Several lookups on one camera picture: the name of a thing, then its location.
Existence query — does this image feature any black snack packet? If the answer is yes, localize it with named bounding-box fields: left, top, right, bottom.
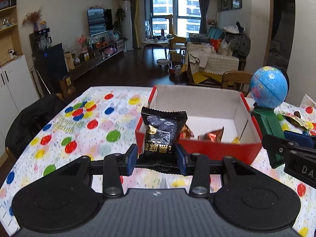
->
left=136, top=106, right=187, bottom=174

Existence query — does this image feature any yellow black snack wrapper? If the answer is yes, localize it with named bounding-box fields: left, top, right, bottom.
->
left=281, top=112, right=314, bottom=131

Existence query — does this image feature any orange foil snack in box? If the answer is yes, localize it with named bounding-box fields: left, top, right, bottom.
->
left=180, top=124, right=224, bottom=143

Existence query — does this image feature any green packet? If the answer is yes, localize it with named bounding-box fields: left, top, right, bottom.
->
left=251, top=103, right=285, bottom=169

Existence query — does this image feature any red cardboard box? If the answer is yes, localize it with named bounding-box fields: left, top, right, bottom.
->
left=147, top=85, right=262, bottom=165

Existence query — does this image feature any balloon pattern tablecloth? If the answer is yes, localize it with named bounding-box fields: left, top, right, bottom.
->
left=1, top=87, right=315, bottom=236

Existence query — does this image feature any blue globe on stand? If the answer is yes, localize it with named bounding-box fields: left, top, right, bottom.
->
left=249, top=65, right=289, bottom=115

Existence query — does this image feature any wooden chair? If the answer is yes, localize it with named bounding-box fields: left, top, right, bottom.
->
left=221, top=71, right=253, bottom=96

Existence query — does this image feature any black jacket on chair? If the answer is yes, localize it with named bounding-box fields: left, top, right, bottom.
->
left=5, top=93, right=66, bottom=161

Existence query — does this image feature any beige covered sofa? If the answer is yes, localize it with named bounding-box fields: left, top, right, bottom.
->
left=183, top=41, right=239, bottom=85

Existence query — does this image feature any dark tv console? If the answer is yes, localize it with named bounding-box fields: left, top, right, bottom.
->
left=62, top=40, right=124, bottom=80

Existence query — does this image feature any white cabinet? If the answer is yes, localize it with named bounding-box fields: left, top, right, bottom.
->
left=0, top=56, right=39, bottom=153

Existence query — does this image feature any round coffee table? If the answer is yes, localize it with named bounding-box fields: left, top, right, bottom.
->
left=142, top=37, right=174, bottom=59

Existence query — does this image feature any wall television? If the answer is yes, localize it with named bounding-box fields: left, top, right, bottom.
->
left=87, top=8, right=113, bottom=36

